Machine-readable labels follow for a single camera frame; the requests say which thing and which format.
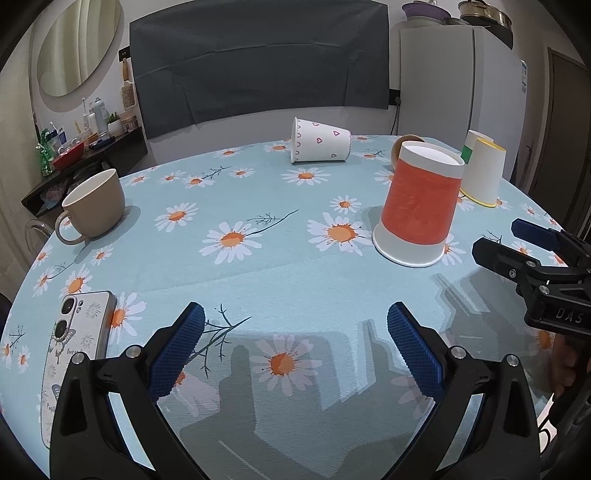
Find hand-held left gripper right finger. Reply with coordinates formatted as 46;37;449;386
387;302;541;480

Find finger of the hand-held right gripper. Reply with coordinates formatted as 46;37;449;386
472;237;557;283
512;219;591;264

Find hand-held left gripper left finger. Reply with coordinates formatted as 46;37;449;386
50;302;206;480

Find white paper cup pink hearts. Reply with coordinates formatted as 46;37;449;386
290;117;352;164

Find yellow rimmed white paper cup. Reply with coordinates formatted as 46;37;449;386
459;139;507;208

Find orange paper cup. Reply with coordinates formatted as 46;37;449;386
372;140;465;268

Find green banded white paper cup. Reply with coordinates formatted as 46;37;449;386
461;130;495;164

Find brown paper cup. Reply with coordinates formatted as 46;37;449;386
390;135;426;168

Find person's right hand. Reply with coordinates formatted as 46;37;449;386
551;331;580;400

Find brown door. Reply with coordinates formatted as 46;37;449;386
547;46;591;232

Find white smartphone with printed case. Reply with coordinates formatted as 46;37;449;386
41;291;117;449

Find light blue daisy tablecloth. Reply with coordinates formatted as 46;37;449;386
0;134;591;480

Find beige ceramic mug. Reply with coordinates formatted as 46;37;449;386
54;168;126;245

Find white refrigerator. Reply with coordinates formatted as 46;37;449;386
399;23;528;183

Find transparent chair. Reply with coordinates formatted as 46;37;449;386
25;219;57;256

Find red bowl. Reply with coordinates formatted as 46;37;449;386
52;141;87;171

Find steel cooking pot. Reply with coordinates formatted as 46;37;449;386
458;0;512;29

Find green bottle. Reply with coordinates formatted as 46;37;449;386
36;129;54;176

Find purple pot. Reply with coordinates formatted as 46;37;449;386
402;1;451;27

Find white bottle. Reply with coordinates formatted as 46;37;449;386
90;98;109;137

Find wooden hairbrush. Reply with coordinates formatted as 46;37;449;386
121;58;135;112

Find dark grey cloth cover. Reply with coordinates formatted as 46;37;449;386
128;0;390;140

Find black power cable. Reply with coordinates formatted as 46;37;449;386
389;89;402;137

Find black wall shelf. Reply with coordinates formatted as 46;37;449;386
21;127;148;217

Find oval wall mirror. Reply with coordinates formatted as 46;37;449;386
36;0;123;97

